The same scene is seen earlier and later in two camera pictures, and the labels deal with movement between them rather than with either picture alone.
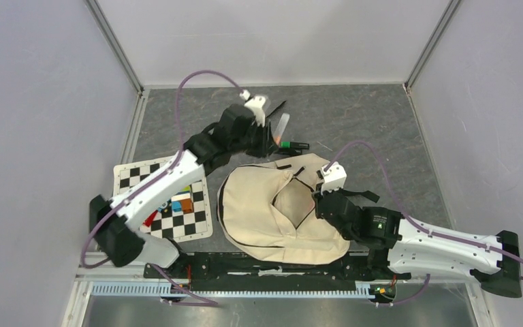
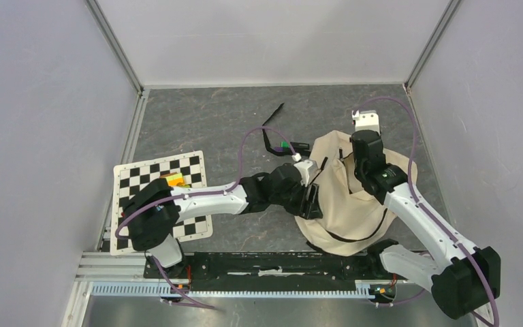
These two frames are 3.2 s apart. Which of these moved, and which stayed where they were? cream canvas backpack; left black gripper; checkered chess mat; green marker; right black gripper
Moved: left black gripper; cream canvas backpack; right black gripper
Stayed: green marker; checkered chess mat
